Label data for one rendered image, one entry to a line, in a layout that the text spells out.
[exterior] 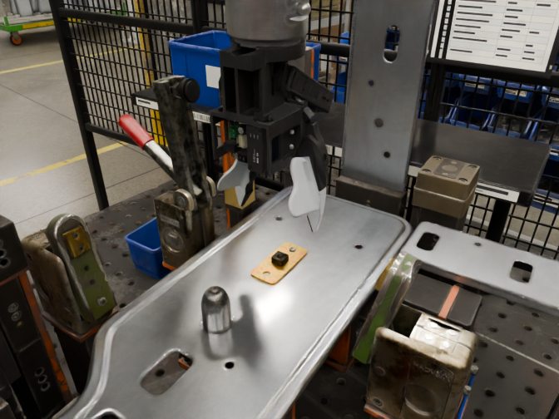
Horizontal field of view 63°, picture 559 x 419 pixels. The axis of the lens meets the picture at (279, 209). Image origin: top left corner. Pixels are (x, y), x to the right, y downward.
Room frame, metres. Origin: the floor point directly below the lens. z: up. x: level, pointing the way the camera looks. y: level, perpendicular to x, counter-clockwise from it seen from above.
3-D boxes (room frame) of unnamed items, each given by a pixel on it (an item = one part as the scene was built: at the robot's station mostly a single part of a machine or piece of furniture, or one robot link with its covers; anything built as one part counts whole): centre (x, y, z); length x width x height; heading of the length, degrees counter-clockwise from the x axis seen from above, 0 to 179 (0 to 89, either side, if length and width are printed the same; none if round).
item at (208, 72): (1.04, 0.08, 1.10); 0.30 x 0.17 x 0.13; 57
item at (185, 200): (0.53, 0.13, 1.06); 0.03 x 0.01 x 0.03; 57
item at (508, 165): (0.94, -0.07, 1.02); 0.90 x 0.22 x 0.03; 57
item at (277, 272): (0.47, 0.00, 1.01); 0.08 x 0.04 x 0.01; 146
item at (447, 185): (0.63, -0.26, 0.88); 0.08 x 0.08 x 0.36; 57
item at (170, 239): (0.56, 0.14, 0.88); 0.07 x 0.06 x 0.35; 57
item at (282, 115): (0.44, 0.01, 1.22); 0.09 x 0.08 x 0.12; 147
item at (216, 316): (0.36, 0.07, 1.02); 0.03 x 0.03 x 0.07
